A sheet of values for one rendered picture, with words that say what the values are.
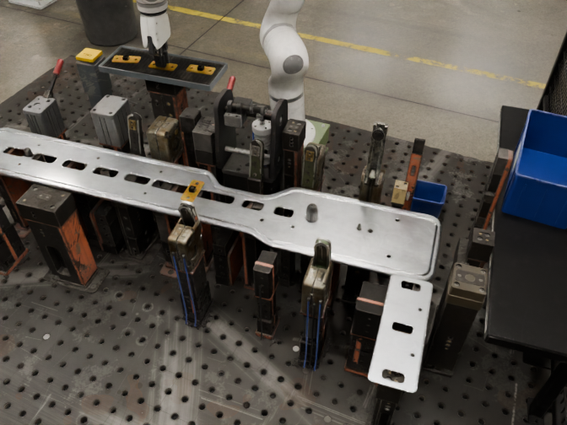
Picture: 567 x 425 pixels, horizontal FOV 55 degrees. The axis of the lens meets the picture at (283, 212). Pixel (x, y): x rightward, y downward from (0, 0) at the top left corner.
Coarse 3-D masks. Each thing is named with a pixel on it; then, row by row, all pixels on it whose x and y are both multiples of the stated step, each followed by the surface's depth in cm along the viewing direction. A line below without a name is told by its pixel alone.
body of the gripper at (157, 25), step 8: (144, 16) 152; (152, 16) 152; (160, 16) 154; (144, 24) 153; (152, 24) 152; (160, 24) 155; (168, 24) 160; (144, 32) 154; (152, 32) 154; (160, 32) 156; (168, 32) 161; (144, 40) 156; (160, 40) 157
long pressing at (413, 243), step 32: (0, 128) 171; (0, 160) 160; (32, 160) 160; (64, 160) 160; (96, 160) 160; (128, 160) 160; (160, 160) 159; (96, 192) 151; (128, 192) 150; (160, 192) 150; (224, 192) 150; (288, 192) 150; (320, 192) 150; (224, 224) 142; (256, 224) 141; (288, 224) 141; (320, 224) 141; (352, 224) 141; (384, 224) 141; (416, 224) 141; (352, 256) 134; (384, 256) 134; (416, 256) 134
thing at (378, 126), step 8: (376, 128) 137; (384, 128) 136; (376, 136) 134; (384, 136) 137; (376, 144) 140; (384, 144) 138; (376, 152) 141; (368, 160) 142; (376, 160) 142; (368, 168) 143; (376, 168) 144; (376, 176) 144; (376, 184) 145
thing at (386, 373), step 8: (384, 376) 112; (392, 376) 112; (400, 376) 112; (376, 392) 114; (384, 392) 113; (392, 392) 112; (400, 392) 111; (376, 400) 117; (384, 400) 115; (392, 400) 114; (376, 408) 119; (384, 408) 118; (392, 408) 117; (368, 416) 136; (376, 416) 122; (384, 416) 124; (392, 416) 120; (368, 424) 133; (376, 424) 124; (384, 424) 127
